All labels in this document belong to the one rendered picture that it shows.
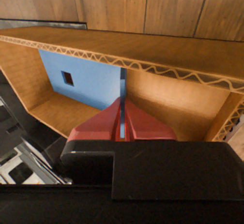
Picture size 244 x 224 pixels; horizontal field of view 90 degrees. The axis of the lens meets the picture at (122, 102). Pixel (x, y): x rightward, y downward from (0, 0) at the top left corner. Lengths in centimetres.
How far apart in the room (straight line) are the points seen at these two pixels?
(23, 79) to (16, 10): 11
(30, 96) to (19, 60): 6
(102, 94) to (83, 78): 3
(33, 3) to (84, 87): 13
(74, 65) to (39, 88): 10
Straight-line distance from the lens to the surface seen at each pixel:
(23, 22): 29
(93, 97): 17
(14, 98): 34
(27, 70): 23
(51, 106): 24
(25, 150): 660
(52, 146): 37
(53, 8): 21
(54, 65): 20
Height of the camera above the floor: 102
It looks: 43 degrees down
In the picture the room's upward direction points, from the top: 134 degrees counter-clockwise
